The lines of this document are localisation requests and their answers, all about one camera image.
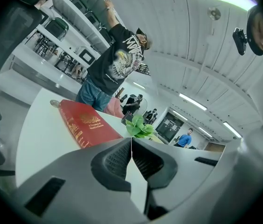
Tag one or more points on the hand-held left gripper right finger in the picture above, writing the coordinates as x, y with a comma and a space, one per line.
187, 171

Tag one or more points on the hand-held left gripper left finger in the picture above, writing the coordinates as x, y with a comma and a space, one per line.
75, 190

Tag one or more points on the green plant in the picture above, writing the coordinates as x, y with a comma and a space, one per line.
138, 127

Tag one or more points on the black double door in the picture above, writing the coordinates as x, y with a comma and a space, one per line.
168, 128

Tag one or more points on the red hardcover book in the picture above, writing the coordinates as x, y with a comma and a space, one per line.
87, 125

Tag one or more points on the black pen holder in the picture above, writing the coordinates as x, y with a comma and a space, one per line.
126, 119

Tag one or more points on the small grey round object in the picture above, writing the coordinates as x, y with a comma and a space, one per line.
54, 102

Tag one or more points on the black stair railing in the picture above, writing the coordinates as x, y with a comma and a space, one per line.
145, 70

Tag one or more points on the white appliance with black panel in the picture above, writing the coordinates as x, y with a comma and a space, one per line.
86, 56

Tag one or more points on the white metal shelving rack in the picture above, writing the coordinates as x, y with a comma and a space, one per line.
26, 55

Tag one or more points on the round metal ceiling fixture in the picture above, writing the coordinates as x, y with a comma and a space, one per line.
213, 13

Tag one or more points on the dark green storage bin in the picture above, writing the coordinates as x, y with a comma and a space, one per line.
57, 28

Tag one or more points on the row of black storage bins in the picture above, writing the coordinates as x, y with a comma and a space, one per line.
92, 20

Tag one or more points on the black office chair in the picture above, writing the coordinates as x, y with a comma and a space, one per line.
10, 31

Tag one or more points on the black head camera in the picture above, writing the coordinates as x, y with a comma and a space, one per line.
240, 42

